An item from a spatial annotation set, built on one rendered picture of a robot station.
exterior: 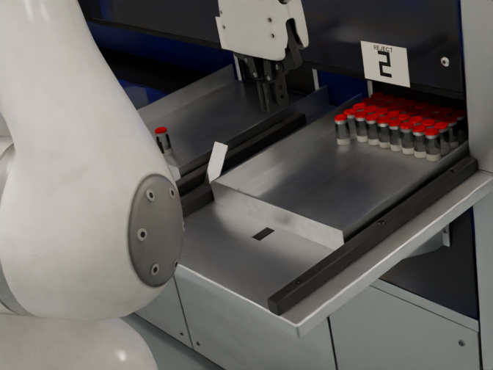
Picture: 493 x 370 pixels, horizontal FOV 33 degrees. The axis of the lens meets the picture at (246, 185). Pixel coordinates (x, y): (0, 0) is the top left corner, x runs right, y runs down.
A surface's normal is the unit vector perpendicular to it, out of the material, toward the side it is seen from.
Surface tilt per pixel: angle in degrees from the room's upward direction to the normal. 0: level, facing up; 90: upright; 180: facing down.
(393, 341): 90
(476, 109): 90
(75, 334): 21
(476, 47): 90
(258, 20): 91
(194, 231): 0
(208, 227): 0
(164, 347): 0
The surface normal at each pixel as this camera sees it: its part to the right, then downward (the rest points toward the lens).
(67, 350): 0.11, -0.69
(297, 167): -0.18, -0.87
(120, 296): 0.36, 0.63
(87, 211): 0.29, 0.03
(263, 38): -0.67, 0.50
